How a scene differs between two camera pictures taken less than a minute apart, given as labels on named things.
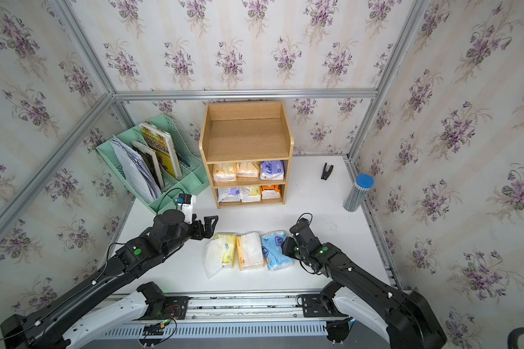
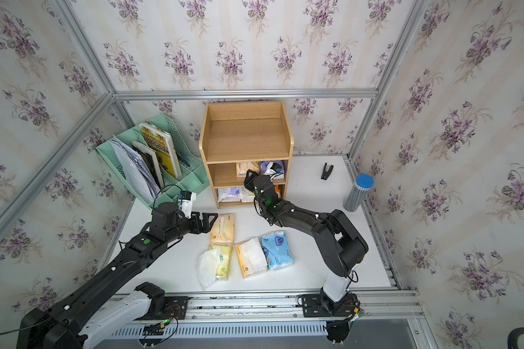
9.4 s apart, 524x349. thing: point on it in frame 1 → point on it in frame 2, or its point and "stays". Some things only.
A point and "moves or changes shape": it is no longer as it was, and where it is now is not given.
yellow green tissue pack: (220, 253) moves or changes shape
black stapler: (325, 173) stays
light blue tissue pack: (271, 242) stays
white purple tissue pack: (229, 194) stays
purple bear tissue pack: (271, 170) stays
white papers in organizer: (137, 170) stays
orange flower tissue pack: (249, 251) moves or changes shape
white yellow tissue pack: (250, 194) stays
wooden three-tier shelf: (247, 146) stays
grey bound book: (151, 158) stays
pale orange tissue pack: (225, 172) → (223, 230)
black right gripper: (286, 247) → (250, 180)
